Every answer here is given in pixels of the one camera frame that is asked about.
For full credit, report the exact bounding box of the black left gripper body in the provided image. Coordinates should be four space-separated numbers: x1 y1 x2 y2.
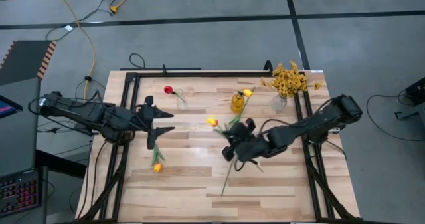
135 95 157 150

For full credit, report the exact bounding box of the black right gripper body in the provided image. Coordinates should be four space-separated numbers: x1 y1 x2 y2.
221 118 270 162

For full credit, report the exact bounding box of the yellow-orange artificial tulip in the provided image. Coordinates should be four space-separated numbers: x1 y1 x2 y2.
206 116 266 174

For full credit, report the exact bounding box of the amber glass vase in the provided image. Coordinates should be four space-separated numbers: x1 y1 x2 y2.
230 93 246 114

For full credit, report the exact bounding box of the yellow artificial tulip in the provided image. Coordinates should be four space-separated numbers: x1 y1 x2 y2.
236 88 254 100
151 144 166 174

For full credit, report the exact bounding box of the small clear glass vase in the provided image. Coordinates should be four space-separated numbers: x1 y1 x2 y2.
174 88 189 109

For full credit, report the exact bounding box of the round clear glass vase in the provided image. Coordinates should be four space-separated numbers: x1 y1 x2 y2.
271 94 288 112

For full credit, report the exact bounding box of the black flat bar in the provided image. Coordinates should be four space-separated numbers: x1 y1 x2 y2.
119 66 202 72

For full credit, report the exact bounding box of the black desk base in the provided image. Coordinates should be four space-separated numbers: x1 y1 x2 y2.
35 149 88 179

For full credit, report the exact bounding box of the large black orange-edged mat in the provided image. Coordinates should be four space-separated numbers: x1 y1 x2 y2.
0 40 58 86

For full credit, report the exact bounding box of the computer screen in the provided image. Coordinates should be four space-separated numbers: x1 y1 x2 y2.
0 95 23 120

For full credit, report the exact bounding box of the backlit black keyboard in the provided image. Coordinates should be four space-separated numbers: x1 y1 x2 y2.
0 169 43 219

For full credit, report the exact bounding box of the black equipment box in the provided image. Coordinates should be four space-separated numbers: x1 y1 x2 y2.
404 76 425 106

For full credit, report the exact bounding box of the black looped cable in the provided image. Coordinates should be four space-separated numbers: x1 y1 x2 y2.
128 53 147 70

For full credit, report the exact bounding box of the black aluminium rig frame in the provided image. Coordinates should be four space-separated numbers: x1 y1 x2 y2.
74 69 365 224

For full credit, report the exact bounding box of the long yellow extension cable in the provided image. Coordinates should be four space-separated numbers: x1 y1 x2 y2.
52 0 97 100

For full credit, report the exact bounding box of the long black floor cable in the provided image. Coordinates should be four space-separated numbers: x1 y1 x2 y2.
44 0 150 42

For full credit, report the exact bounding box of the black curved floor cable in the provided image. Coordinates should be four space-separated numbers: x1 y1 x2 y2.
365 93 425 144

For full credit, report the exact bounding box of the black metal bracket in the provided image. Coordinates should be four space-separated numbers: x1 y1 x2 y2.
394 102 425 122

